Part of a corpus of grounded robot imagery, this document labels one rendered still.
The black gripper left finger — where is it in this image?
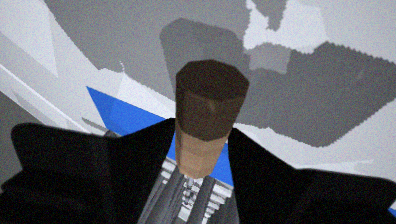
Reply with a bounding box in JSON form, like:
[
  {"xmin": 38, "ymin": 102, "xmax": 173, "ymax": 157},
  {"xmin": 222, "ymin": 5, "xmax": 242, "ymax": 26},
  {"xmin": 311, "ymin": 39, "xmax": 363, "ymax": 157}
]
[{"xmin": 11, "ymin": 118, "xmax": 175, "ymax": 224}]

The blue flat strip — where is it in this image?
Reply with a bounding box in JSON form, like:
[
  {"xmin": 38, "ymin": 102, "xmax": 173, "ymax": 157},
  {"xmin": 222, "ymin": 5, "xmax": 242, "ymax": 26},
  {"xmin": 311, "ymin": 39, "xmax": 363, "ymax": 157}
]
[{"xmin": 86, "ymin": 86, "xmax": 233, "ymax": 187}]

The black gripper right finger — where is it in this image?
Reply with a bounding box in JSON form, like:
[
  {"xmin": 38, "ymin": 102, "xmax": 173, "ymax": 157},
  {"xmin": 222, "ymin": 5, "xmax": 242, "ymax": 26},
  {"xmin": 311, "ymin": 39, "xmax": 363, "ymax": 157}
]
[{"xmin": 228, "ymin": 127, "xmax": 396, "ymax": 224}]

